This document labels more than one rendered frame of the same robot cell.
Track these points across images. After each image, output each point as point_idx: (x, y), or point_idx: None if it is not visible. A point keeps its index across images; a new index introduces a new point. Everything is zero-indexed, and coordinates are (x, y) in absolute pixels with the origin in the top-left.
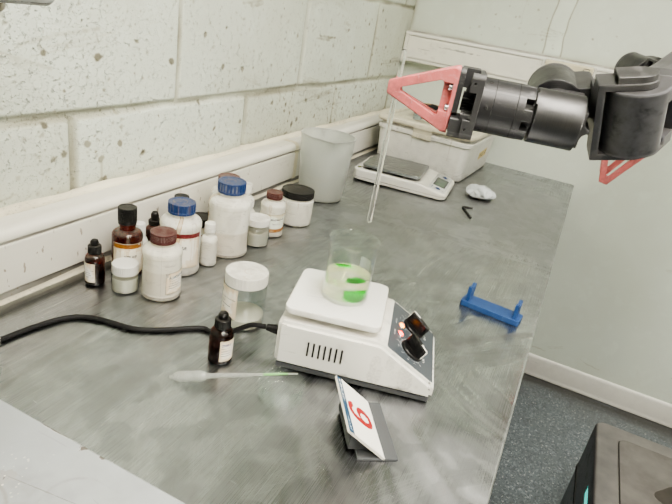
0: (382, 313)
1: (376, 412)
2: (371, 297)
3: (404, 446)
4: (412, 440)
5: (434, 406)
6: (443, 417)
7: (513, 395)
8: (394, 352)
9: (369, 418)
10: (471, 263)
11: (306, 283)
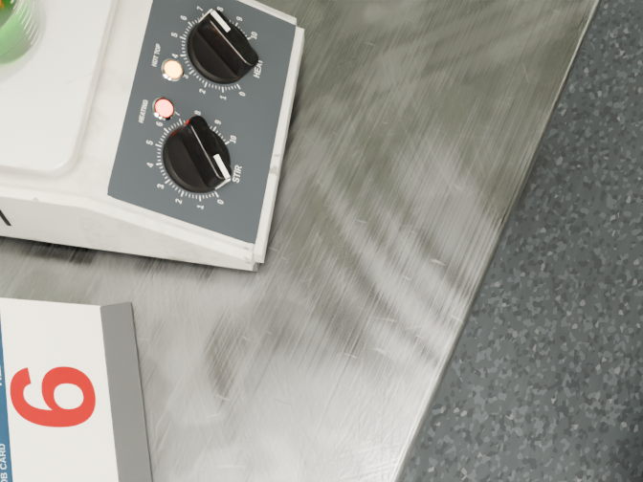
0: (82, 94)
1: (117, 339)
2: (60, 17)
3: (178, 437)
4: (201, 413)
5: (278, 277)
6: (296, 314)
7: (510, 186)
8: (130, 205)
9: (90, 377)
10: None
11: None
